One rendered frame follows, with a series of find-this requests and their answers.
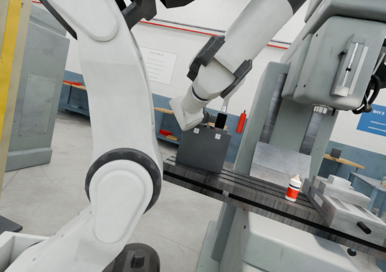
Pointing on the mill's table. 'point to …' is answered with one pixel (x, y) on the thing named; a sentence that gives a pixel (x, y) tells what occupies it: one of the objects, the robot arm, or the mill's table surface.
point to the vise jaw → (344, 194)
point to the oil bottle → (291, 194)
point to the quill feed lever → (366, 105)
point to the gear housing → (350, 4)
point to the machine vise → (344, 213)
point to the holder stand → (204, 147)
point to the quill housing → (317, 40)
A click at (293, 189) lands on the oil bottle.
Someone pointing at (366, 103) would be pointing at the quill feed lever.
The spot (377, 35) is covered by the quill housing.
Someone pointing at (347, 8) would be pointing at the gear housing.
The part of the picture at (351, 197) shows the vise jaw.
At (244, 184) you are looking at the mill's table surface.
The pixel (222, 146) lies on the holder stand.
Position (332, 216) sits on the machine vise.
